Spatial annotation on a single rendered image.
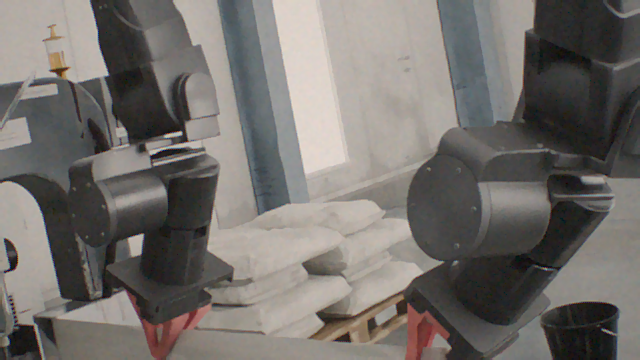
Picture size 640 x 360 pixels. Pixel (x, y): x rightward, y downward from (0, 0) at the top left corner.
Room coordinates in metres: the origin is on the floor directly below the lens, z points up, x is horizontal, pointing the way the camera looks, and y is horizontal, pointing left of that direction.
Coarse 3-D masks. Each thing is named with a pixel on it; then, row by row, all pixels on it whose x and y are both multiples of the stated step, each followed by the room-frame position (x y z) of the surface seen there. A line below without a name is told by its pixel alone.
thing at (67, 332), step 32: (64, 320) 0.89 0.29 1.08; (64, 352) 0.90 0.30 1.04; (96, 352) 0.86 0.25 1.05; (128, 352) 0.83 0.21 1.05; (192, 352) 0.76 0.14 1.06; (224, 352) 0.73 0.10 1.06; (256, 352) 0.70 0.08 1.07; (288, 352) 0.68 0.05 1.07; (320, 352) 0.66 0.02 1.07; (352, 352) 0.64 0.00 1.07; (384, 352) 0.62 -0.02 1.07
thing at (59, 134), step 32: (0, 96) 0.98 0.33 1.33; (64, 96) 1.04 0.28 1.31; (32, 128) 1.00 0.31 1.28; (64, 128) 1.04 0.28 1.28; (0, 160) 0.97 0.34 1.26; (32, 160) 1.00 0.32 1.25; (64, 160) 1.03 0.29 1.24; (32, 192) 1.06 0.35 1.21; (64, 192) 1.02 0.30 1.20; (64, 224) 1.04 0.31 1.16; (64, 256) 1.05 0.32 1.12; (96, 256) 1.04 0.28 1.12; (128, 256) 1.08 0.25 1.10; (64, 288) 1.06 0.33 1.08; (96, 288) 1.04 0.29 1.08
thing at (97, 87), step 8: (88, 80) 1.10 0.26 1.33; (96, 80) 1.09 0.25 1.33; (104, 80) 1.09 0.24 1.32; (88, 88) 1.11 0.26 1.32; (96, 88) 1.09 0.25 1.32; (104, 88) 1.09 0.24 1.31; (96, 96) 1.10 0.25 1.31; (104, 96) 1.09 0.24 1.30; (104, 104) 1.09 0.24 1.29; (104, 112) 1.09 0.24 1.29; (112, 112) 1.09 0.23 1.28; (112, 120) 1.09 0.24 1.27; (112, 128) 1.09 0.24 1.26; (112, 136) 1.09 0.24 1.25; (112, 144) 1.09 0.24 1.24; (120, 144) 1.10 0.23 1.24; (128, 144) 1.11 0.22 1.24
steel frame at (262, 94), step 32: (224, 0) 6.96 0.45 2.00; (256, 0) 6.73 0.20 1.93; (448, 0) 9.41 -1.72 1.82; (480, 0) 9.17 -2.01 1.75; (224, 32) 6.93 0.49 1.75; (256, 32) 6.85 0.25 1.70; (448, 32) 9.36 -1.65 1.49; (480, 32) 9.07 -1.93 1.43; (256, 64) 6.89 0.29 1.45; (480, 64) 9.25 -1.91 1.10; (256, 96) 6.93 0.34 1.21; (288, 96) 6.86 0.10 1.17; (480, 96) 9.29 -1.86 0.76; (256, 128) 6.98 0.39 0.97; (288, 128) 6.80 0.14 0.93; (256, 160) 6.98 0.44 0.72; (288, 160) 6.75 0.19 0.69; (256, 192) 6.93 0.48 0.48; (288, 192) 6.70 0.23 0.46
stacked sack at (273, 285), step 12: (300, 264) 3.91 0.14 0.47; (276, 276) 3.78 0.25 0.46; (288, 276) 3.81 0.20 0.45; (300, 276) 3.85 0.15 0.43; (204, 288) 3.78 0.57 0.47; (216, 288) 3.73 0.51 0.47; (228, 288) 3.67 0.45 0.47; (240, 288) 3.66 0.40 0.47; (252, 288) 3.68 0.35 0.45; (264, 288) 3.71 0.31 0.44; (276, 288) 3.73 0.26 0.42; (288, 288) 3.80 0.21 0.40; (216, 300) 3.75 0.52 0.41; (228, 300) 3.67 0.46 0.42; (240, 300) 3.62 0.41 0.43; (252, 300) 3.65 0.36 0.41
